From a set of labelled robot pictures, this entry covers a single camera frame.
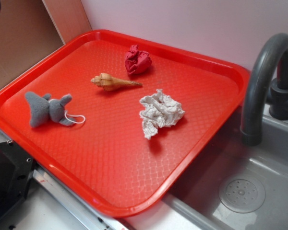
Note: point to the grey plastic sink basin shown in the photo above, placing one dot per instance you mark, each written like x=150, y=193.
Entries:
x=195, y=194

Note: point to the silver aluminium rail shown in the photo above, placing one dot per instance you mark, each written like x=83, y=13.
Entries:
x=52, y=206

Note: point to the red plastic tray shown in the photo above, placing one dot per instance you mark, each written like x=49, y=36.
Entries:
x=107, y=161

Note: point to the round sink drain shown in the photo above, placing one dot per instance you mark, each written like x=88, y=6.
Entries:
x=242, y=193

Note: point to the tan spiral seashell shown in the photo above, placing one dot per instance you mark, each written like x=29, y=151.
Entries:
x=109, y=83

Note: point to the crumpled white paper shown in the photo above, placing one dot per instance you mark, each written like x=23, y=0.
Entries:
x=160, y=111

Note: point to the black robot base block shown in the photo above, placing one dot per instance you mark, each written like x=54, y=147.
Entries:
x=16, y=170

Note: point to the grey curved faucet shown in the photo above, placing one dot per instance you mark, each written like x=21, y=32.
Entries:
x=268, y=84

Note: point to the grey plush toy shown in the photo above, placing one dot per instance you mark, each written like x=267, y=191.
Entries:
x=45, y=108

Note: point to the brown cardboard panel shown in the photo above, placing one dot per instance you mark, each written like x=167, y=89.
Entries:
x=30, y=30

